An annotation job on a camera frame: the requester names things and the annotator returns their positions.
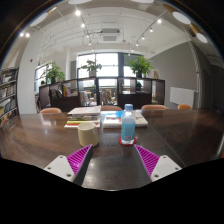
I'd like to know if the red round coaster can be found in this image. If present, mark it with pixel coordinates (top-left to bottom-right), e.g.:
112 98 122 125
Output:
118 136 137 146

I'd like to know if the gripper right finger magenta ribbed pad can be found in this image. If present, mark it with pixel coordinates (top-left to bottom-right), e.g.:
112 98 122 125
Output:
133 144 183 183

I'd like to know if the middle potted green plant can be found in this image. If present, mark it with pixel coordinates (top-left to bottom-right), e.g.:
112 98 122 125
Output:
82 60 102 77

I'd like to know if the white board against wall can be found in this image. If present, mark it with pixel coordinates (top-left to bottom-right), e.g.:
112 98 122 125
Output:
170 87 195 107

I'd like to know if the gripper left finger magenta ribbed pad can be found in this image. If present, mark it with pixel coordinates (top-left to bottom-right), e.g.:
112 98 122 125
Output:
43 143 94 187

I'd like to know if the tall bookshelf at left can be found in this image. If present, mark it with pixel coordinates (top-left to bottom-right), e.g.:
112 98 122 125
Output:
0 68 19 127

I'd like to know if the clear water bottle blue label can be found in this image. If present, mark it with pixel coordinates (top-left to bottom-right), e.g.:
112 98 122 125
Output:
121 104 135 141

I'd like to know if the right potted green plant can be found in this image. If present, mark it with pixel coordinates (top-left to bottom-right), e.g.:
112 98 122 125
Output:
128 56 153 78

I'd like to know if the potted green plant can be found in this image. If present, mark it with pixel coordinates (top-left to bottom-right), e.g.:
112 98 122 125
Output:
82 60 102 77
128 56 153 78
46 63 65 84

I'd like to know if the orange chair centre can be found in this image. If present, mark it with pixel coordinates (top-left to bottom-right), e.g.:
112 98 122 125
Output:
101 105 122 111

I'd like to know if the left potted green plant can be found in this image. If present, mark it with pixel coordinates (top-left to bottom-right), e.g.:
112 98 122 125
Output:
46 63 65 84

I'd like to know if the dark low shelf divider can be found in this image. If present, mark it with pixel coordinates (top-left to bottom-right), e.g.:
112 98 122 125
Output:
39 77 165 112

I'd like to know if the orange chair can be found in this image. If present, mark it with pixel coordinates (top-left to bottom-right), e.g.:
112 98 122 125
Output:
141 104 169 110
40 107 62 114
101 105 122 111
178 104 192 110

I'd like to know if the cream ceramic cup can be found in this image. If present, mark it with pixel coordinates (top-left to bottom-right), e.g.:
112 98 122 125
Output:
78 122 99 146

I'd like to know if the orange chair far right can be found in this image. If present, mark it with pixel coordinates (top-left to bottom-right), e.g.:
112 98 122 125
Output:
178 104 192 110

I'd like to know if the stack of books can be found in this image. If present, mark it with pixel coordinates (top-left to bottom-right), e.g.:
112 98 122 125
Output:
65 106 101 128

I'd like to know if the ceiling air conditioner unit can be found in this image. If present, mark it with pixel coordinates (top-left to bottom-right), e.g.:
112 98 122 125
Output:
99 28 120 43

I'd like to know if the orange chair far left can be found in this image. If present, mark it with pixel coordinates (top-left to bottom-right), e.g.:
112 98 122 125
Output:
40 107 62 114

